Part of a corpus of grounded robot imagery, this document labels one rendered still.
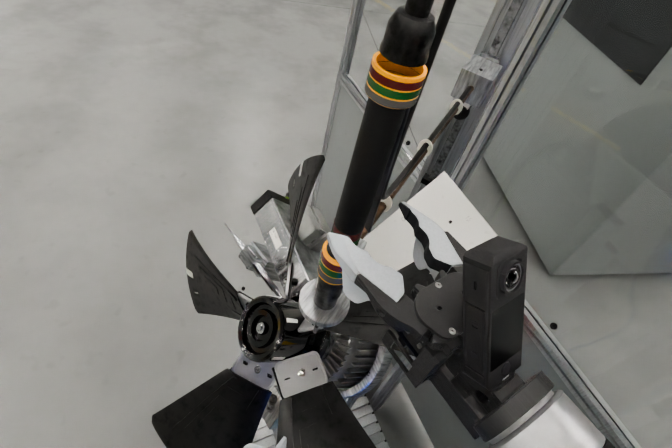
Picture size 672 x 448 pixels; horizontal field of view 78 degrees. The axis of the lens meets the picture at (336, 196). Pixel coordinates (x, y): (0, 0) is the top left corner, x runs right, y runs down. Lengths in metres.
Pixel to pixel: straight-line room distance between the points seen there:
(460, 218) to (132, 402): 1.61
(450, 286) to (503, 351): 0.07
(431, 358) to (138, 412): 1.80
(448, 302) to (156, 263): 2.13
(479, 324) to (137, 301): 2.07
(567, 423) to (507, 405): 0.04
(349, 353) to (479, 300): 0.60
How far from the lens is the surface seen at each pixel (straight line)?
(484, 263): 0.31
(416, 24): 0.31
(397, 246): 0.99
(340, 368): 0.91
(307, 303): 0.58
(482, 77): 0.95
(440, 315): 0.36
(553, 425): 0.36
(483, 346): 0.34
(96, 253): 2.51
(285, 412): 0.80
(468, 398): 0.40
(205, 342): 2.15
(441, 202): 0.97
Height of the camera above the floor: 1.96
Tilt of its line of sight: 45 degrees down
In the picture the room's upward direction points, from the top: 15 degrees clockwise
